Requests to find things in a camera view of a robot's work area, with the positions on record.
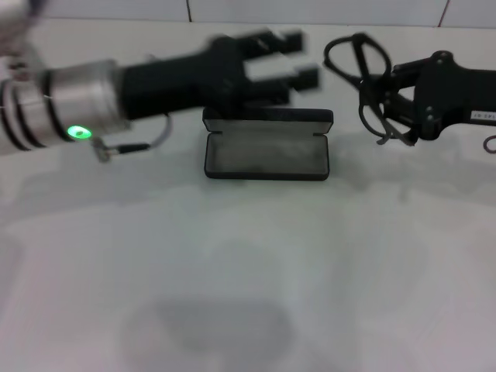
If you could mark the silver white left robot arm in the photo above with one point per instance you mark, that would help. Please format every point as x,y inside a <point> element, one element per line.
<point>77,100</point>

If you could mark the black glasses case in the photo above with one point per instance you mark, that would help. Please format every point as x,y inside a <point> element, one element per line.
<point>267,155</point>

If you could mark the black glasses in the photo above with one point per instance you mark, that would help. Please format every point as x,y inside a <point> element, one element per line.
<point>362,58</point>

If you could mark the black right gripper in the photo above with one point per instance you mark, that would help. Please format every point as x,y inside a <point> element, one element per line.
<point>457,93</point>

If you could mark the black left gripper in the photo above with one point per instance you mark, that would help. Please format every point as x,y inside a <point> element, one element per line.
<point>186,85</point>

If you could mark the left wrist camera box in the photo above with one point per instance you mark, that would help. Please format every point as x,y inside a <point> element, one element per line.
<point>13,27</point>

